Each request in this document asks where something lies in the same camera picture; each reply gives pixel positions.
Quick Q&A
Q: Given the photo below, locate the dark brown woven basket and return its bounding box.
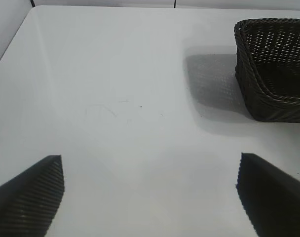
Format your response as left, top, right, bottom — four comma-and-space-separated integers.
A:
233, 17, 300, 123

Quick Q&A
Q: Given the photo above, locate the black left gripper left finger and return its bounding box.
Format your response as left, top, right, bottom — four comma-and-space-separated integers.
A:
0, 155, 65, 237

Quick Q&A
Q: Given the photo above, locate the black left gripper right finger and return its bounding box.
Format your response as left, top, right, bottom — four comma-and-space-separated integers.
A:
236, 152, 300, 237

